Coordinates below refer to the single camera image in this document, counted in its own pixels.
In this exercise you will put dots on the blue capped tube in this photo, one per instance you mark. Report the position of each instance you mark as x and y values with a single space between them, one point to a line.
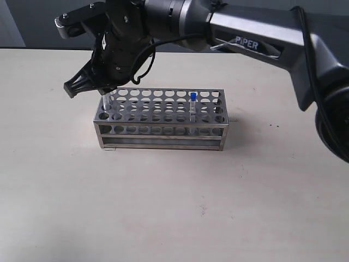
106 102
192 111

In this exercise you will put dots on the silver wrist camera on right arm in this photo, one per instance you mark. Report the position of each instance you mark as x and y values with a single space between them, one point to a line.
90 19

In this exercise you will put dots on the stainless steel test tube rack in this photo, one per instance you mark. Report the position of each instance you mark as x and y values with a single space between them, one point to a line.
160 118

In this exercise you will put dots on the blue capped tube back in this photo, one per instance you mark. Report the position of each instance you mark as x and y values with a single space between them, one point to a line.
106 102

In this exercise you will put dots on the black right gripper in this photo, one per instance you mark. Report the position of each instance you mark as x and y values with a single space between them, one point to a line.
122 34

